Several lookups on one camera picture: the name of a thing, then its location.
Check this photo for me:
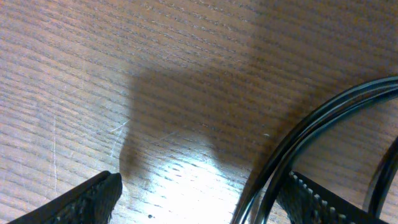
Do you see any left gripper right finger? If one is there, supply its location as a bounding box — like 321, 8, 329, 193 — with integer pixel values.
276, 172, 387, 224

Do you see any black cable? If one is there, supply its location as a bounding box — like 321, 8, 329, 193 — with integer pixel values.
230, 75, 398, 224

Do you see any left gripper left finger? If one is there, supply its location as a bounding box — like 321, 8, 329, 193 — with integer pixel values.
9, 170, 123, 224

